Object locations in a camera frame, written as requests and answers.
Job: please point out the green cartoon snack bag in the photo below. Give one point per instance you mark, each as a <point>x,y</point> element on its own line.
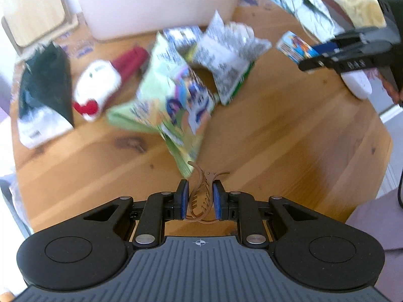
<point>171,101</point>

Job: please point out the white round stand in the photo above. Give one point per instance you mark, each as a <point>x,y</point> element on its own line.
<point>358,84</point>

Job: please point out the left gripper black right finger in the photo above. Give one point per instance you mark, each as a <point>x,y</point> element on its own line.
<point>308,247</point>

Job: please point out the white red plush toy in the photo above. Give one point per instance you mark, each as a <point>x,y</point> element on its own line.
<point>102,79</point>

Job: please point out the light blue cloth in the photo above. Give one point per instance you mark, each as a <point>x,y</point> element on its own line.
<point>313,15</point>

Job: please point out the blue white patterned box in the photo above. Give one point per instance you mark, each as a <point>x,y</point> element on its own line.
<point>295,48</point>

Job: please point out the beige plastic storage bin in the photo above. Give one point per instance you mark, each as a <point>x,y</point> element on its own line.
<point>112,19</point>

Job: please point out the brown hair claw clip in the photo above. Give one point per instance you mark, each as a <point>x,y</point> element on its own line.
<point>201,198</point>

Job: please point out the grey green snack bag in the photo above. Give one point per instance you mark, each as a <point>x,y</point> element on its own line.
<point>228,50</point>

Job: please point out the dark green tissue pack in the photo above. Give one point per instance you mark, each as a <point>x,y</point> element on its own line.
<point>45,97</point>

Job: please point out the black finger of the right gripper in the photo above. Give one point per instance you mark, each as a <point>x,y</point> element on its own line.
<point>365,42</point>
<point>351,60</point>

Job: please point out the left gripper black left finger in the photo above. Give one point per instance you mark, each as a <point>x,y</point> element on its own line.
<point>91,248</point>

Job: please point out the yellow rolled towel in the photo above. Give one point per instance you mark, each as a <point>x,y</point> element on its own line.
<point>359,1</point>

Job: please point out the wooden stand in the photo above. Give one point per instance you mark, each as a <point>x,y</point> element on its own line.
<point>30,23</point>

